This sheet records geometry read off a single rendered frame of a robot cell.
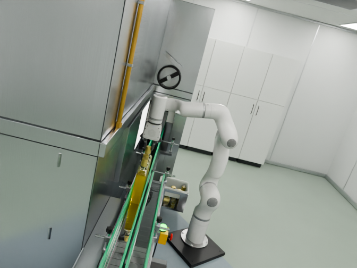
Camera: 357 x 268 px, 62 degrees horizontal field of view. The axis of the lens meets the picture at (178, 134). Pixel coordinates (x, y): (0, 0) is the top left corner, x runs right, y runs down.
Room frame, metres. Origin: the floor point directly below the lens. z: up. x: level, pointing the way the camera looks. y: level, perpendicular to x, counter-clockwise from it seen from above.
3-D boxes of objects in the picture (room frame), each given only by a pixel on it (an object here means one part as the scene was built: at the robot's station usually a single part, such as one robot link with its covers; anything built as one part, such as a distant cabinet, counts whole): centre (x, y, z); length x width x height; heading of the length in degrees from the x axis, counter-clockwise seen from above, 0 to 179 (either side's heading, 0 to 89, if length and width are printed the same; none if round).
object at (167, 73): (2.65, 0.21, 1.66); 0.21 x 0.05 x 0.21; 92
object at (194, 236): (1.71, -0.28, 0.87); 0.19 x 0.19 x 0.18
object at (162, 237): (1.41, -0.05, 0.96); 0.07 x 0.07 x 0.07; 2
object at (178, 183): (1.95, -0.06, 0.97); 0.22 x 0.17 x 0.09; 92
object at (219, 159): (1.74, -0.28, 1.33); 0.16 x 0.12 x 0.50; 8
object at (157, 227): (1.24, -0.04, 1.11); 0.07 x 0.04 x 0.13; 92
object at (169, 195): (1.95, -0.04, 0.92); 0.27 x 0.17 x 0.15; 92
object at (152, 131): (1.65, 0.15, 1.47); 0.10 x 0.07 x 0.11; 92
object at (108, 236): (1.07, 0.21, 1.11); 0.07 x 0.04 x 0.13; 92
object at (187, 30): (3.02, 0.16, 1.86); 0.70 x 0.37 x 0.89; 2
